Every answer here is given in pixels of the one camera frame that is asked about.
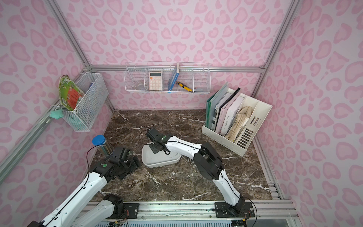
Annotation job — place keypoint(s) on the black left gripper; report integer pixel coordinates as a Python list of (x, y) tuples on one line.
[(129, 163)]

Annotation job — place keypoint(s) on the mint green wall hook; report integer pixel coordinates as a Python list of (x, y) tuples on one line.
[(56, 114)]

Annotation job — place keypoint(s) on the green folder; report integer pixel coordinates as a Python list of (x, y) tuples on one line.
[(211, 104)]

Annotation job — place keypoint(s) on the white calculator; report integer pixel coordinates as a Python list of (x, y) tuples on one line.
[(155, 81)]

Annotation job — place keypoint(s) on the blue book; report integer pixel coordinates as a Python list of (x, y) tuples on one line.
[(174, 77)]

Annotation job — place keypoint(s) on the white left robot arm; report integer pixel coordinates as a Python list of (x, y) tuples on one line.
[(66, 214)]

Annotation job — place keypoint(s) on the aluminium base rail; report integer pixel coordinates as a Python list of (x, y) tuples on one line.
[(203, 210)]

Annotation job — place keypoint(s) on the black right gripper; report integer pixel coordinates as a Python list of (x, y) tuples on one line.
[(154, 146)]

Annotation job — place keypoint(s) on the black binder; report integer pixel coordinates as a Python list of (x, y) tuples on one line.
[(221, 110)]

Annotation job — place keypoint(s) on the beige desktop file organizer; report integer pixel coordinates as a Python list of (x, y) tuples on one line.
[(260, 111)]

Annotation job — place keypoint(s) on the white wire wall shelf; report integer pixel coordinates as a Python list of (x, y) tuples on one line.
[(195, 76)]

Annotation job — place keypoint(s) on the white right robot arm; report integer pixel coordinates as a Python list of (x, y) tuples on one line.
[(208, 162)]

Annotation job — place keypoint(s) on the green red snack bag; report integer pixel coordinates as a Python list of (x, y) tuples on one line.
[(69, 93)]

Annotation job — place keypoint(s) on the beige paper stack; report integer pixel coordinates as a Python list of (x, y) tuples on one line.
[(239, 123)]

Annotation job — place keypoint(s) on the white mesh wall basket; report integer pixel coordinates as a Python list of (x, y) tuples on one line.
[(84, 115)]

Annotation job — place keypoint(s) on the pink white binder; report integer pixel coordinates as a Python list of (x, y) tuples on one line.
[(232, 111)]

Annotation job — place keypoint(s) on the yellow utility knife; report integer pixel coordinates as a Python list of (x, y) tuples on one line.
[(184, 87)]

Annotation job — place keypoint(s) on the white plastic storage box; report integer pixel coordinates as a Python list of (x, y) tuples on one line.
[(152, 160)]

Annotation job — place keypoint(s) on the blue lidded metal can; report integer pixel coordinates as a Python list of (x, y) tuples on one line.
[(103, 145)]

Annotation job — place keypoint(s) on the clear tape roll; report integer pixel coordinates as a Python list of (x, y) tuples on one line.
[(140, 86)]

